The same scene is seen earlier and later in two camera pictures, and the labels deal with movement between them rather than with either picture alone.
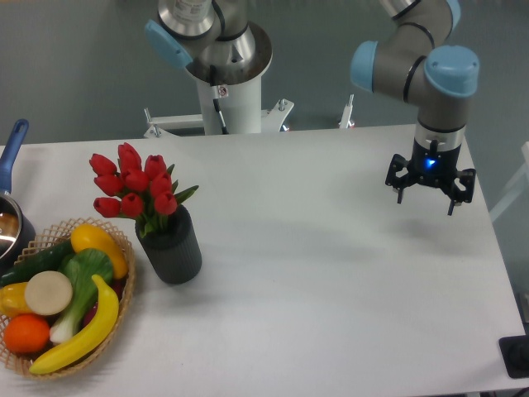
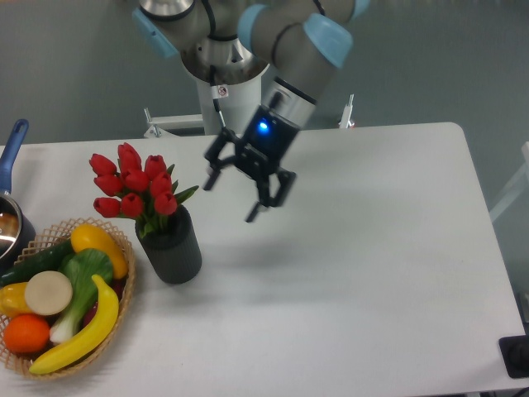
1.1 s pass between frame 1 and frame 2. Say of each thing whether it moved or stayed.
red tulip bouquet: stayed
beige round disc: stayed
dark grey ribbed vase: stayed
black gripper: moved
